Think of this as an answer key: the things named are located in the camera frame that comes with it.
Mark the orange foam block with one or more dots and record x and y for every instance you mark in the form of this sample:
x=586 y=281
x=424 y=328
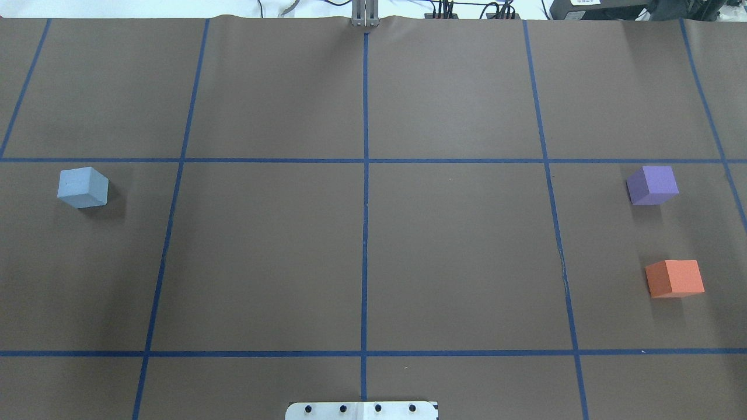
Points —
x=674 y=279

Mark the purple foam block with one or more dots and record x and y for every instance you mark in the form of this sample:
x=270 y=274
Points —
x=652 y=185

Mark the black box device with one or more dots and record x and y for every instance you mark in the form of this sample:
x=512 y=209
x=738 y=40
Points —
x=596 y=10

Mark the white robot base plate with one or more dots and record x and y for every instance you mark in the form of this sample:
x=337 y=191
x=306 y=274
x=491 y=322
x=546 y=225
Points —
x=363 y=410

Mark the grey aluminium frame post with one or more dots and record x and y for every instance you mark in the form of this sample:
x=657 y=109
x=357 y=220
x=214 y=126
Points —
x=365 y=13

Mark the brown paper table mat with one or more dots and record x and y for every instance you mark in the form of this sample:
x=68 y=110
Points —
x=429 y=210

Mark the blue foam block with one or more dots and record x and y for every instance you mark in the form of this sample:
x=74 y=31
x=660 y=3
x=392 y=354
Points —
x=83 y=187

